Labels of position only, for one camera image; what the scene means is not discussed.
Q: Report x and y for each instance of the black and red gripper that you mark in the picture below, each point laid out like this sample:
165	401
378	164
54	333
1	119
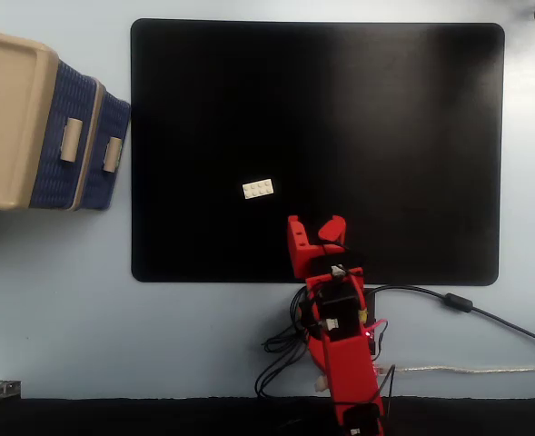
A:
303	263

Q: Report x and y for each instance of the white toy brick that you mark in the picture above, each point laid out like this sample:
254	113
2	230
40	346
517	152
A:
258	189

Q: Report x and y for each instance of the red robot arm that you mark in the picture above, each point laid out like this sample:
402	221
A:
349	363

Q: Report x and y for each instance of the beige plastic drawer cabinet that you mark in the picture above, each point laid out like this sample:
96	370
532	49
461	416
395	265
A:
3	113

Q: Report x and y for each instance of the black rectangular mat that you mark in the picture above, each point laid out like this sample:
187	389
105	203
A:
385	136

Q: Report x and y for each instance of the black backdrop cloth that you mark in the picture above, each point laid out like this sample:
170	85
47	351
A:
158	418

